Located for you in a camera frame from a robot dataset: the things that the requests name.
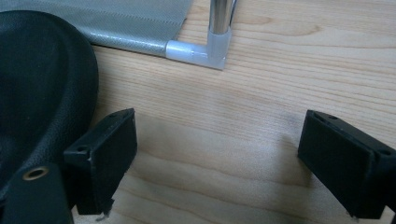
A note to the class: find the grey mesh fabric panel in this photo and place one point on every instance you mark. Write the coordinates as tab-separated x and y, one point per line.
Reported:
124	23

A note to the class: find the black faux leather bag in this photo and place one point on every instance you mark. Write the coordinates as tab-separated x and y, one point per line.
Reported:
40	93

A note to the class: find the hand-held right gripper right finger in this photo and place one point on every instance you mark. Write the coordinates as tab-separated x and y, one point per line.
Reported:
339	155

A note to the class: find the white plastic corner joint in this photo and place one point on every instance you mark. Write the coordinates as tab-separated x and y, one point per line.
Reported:
204	51

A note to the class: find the chrome metal tube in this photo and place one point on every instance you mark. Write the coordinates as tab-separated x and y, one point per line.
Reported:
220	15

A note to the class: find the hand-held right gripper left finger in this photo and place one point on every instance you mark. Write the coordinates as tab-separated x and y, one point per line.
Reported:
107	158

